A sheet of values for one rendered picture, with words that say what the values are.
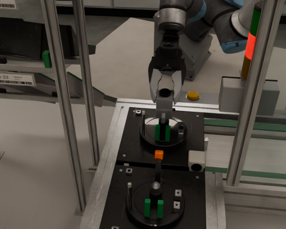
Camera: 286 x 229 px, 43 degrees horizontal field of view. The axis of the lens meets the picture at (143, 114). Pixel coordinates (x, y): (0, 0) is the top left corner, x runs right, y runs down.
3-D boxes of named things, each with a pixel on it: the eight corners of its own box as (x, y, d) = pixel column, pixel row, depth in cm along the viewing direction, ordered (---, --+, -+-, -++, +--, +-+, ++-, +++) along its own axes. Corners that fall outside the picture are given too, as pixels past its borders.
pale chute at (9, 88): (19, 97, 118) (22, 83, 118) (55, 104, 115) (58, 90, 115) (-41, 77, 90) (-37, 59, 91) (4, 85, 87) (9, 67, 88)
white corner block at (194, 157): (187, 159, 100) (188, 149, 98) (204, 161, 100) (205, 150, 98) (187, 172, 97) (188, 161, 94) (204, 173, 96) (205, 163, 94)
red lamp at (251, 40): (243, 48, 76) (247, 27, 73) (268, 50, 75) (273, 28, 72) (246, 61, 72) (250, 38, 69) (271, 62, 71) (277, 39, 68)
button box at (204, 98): (162, 102, 130) (162, 88, 126) (221, 107, 128) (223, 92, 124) (160, 115, 124) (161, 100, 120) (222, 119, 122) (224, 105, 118)
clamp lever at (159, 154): (153, 177, 89) (155, 149, 87) (161, 178, 89) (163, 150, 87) (152, 184, 86) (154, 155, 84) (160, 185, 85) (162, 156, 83)
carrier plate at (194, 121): (129, 112, 117) (129, 107, 116) (203, 117, 115) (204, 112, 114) (115, 165, 99) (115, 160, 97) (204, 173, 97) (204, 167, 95)
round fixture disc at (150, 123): (142, 117, 112) (142, 112, 111) (187, 121, 111) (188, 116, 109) (136, 149, 101) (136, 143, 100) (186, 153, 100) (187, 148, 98)
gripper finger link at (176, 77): (184, 104, 102) (180, 72, 102) (185, 103, 96) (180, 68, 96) (173, 106, 102) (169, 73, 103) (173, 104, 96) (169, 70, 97)
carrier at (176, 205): (115, 169, 98) (112, 135, 90) (204, 177, 95) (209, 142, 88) (95, 250, 79) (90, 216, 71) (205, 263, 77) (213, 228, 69)
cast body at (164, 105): (157, 104, 103) (158, 83, 99) (172, 105, 103) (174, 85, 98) (154, 122, 97) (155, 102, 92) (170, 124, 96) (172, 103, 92)
